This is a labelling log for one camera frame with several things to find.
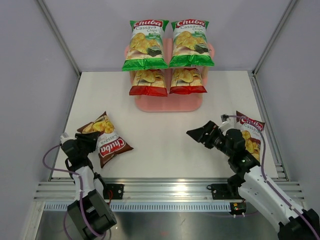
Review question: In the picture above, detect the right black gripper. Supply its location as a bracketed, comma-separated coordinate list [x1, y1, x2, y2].
[186, 120, 234, 158]

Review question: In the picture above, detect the brown chuba chips bag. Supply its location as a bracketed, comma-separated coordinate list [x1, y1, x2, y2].
[76, 111, 134, 168]
[235, 111, 265, 161]

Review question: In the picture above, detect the red Chuba chips bag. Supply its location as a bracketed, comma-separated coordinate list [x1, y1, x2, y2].
[129, 69, 168, 97]
[169, 68, 207, 95]

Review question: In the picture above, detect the green Chuba chips bag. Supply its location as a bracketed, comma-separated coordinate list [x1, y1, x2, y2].
[169, 18, 215, 68]
[122, 19, 169, 72]

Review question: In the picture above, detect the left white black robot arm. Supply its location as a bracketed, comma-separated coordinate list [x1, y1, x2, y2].
[60, 131, 117, 240]

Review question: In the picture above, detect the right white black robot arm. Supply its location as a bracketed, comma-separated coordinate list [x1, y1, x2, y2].
[186, 121, 320, 240]

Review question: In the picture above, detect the pink three-tier wooden shelf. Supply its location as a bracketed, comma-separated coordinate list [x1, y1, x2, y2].
[131, 38, 215, 113]

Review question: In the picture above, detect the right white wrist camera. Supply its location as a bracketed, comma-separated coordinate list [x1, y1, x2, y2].
[219, 114, 232, 132]

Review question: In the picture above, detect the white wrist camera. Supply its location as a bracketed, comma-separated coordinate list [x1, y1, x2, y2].
[60, 132, 73, 146]
[219, 114, 232, 132]

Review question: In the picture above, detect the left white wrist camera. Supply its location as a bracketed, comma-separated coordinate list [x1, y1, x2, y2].
[60, 132, 73, 146]

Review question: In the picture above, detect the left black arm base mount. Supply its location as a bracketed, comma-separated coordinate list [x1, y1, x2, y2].
[103, 183, 124, 200]

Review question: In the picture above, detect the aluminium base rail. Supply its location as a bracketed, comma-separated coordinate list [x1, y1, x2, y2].
[33, 177, 305, 204]

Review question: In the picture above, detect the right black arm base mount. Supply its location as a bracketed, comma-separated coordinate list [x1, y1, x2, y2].
[206, 183, 241, 200]

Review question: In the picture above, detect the white slotted cable duct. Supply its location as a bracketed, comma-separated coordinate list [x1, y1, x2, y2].
[43, 201, 232, 213]

